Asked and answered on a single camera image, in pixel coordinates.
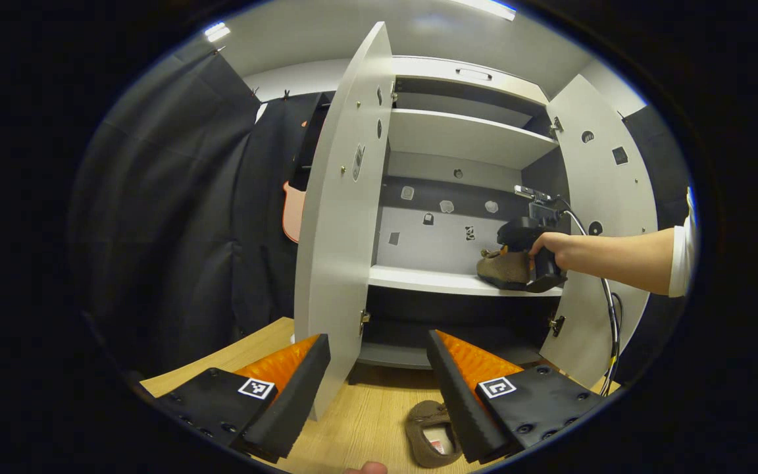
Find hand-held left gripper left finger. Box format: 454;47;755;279
155;334;332;463

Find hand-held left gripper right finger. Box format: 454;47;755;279
427;330;605;464

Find brown fuzzy shoe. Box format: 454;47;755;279
476;246;538;292
405;400;464;469

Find white shoe cabinet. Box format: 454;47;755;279
356;56;570;386

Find black backdrop cloth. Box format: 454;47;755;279
66;46;337;379
619;104;692;386

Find right hand-held gripper cable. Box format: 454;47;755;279
560;201;622;396

